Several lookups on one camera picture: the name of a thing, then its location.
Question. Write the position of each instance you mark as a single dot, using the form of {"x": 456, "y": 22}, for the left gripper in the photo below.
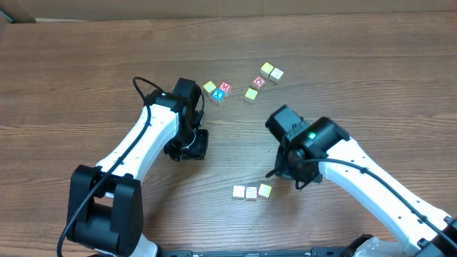
{"x": 191, "y": 150}

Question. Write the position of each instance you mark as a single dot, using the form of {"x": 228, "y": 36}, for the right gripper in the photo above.
{"x": 283, "y": 168}

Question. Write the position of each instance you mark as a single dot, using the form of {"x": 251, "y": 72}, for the yellow ladybug block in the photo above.
{"x": 264, "y": 191}

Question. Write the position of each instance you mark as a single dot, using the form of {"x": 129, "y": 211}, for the red Y block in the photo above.
{"x": 251, "y": 193}

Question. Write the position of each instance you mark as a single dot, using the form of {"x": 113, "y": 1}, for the white Z block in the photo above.
{"x": 239, "y": 192}

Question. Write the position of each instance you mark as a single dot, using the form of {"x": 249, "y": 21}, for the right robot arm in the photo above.
{"x": 311, "y": 152}

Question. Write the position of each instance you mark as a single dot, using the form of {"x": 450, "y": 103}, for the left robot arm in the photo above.
{"x": 105, "y": 208}

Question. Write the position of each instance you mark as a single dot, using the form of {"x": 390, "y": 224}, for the blue X block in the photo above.
{"x": 218, "y": 96}

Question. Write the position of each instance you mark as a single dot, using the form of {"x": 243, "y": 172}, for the yellow block left cluster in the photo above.
{"x": 209, "y": 87}

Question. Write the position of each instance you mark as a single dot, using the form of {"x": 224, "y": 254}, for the red M block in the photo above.
{"x": 225, "y": 87}

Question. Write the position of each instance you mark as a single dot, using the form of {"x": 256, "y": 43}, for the yellow block centre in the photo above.
{"x": 250, "y": 95}

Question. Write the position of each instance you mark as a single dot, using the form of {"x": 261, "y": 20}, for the red O block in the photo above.
{"x": 258, "y": 83}

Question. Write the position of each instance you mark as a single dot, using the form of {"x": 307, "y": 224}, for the white block top right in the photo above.
{"x": 276, "y": 75}

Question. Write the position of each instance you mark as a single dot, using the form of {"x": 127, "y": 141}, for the yellow block top right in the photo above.
{"x": 266, "y": 69}

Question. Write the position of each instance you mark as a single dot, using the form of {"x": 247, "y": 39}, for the cardboard backdrop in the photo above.
{"x": 94, "y": 10}

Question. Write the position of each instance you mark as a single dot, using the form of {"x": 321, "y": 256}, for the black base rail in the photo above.
{"x": 314, "y": 252}

